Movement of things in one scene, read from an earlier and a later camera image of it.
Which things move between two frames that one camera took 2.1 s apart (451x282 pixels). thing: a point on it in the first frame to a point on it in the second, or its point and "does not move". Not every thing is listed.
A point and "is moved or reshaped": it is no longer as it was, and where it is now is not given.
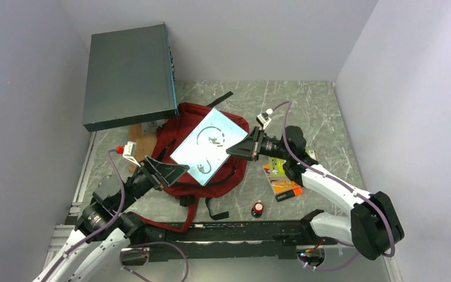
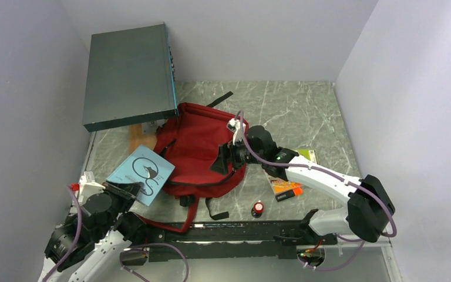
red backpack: [174, 129] does not move
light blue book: [205, 150] is moved or reshaped
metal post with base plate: [151, 127] does not move
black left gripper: [165, 173] to [128, 190]
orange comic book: [279, 185] does not move
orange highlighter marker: [296, 191] does not move
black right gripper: [249, 147] to [225, 151]
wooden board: [145, 142] does not move
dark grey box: [129, 78] does not move
